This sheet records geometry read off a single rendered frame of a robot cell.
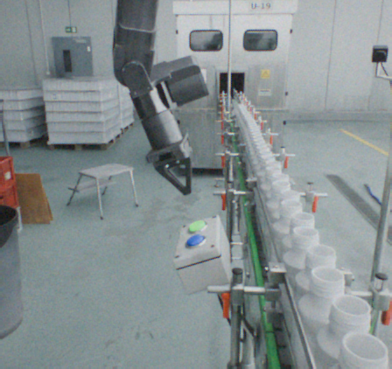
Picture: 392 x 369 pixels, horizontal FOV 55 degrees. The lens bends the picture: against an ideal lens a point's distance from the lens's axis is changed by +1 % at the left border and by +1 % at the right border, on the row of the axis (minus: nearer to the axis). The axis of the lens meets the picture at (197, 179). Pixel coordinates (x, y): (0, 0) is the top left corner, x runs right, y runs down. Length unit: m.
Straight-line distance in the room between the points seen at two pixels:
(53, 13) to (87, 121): 4.96
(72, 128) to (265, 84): 3.49
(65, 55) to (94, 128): 4.57
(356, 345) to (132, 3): 0.48
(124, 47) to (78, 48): 10.29
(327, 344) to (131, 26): 0.46
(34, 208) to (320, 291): 3.39
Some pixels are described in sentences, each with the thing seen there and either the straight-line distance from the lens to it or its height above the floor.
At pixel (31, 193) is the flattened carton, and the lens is 3.66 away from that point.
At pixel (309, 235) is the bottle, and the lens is 0.60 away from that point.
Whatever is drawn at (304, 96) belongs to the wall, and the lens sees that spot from 10.51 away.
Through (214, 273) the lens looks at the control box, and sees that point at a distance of 0.63.
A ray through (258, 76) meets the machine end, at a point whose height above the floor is 1.27.
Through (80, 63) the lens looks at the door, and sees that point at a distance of 10.85.
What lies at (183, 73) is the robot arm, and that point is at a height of 1.39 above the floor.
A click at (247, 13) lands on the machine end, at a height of 1.96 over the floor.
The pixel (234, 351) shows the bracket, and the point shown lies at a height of 0.97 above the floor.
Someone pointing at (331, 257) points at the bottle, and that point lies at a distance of 0.53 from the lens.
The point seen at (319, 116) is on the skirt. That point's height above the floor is 0.10.
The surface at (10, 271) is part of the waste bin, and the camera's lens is 2.26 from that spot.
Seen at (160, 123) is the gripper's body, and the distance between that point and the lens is 0.63.
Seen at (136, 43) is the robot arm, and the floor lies 1.43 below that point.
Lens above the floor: 1.40
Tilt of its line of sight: 17 degrees down
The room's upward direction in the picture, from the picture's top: straight up
